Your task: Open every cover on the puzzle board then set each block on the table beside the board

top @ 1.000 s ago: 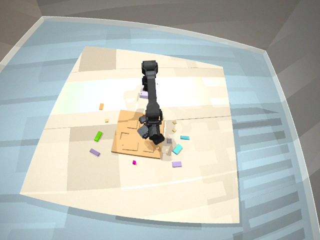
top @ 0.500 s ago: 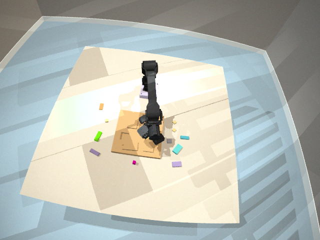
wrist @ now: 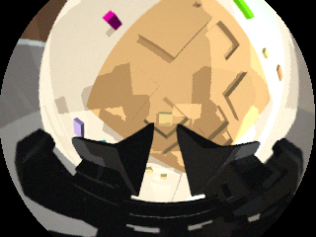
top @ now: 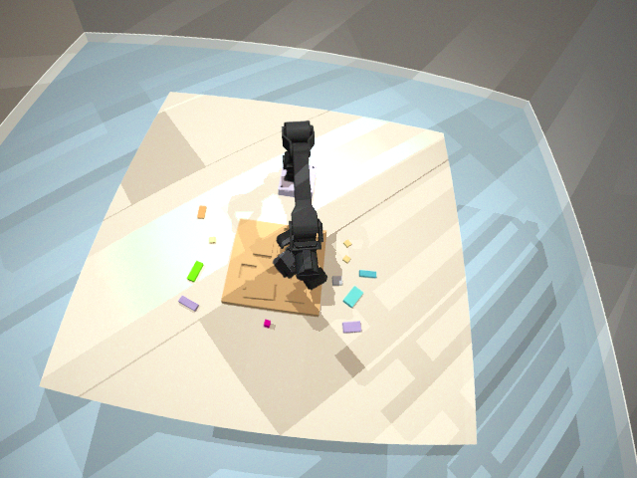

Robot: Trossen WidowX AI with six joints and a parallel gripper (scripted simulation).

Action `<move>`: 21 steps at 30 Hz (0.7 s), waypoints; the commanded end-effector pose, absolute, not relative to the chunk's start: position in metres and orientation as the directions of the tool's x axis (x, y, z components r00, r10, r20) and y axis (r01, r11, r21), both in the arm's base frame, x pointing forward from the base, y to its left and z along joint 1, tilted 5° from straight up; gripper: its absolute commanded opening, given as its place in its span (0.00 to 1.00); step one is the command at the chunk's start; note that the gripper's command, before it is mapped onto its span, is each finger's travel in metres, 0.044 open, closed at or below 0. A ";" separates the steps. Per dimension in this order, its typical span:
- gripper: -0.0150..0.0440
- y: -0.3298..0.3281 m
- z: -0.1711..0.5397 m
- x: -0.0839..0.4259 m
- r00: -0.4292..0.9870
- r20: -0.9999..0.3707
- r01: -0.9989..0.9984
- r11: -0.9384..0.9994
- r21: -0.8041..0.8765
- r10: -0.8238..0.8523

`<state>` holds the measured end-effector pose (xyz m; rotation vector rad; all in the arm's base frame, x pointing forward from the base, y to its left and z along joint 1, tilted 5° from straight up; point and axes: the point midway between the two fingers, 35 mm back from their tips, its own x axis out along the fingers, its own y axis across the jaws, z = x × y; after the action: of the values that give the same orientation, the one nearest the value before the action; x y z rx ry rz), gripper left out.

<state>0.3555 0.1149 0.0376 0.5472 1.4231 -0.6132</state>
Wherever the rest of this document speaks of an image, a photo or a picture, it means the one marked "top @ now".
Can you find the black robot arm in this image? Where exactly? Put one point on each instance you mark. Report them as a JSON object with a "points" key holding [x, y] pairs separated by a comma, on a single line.
{"points": [[298, 138]]}

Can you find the teal flat bar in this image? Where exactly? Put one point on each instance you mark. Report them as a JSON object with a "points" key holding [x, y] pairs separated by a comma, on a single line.
{"points": [[367, 274]]}

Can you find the green flat bar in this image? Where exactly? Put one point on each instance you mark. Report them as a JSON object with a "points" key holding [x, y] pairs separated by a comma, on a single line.
{"points": [[195, 271]]}

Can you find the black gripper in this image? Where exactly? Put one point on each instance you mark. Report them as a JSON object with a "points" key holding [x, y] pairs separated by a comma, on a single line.
{"points": [[283, 239]]}

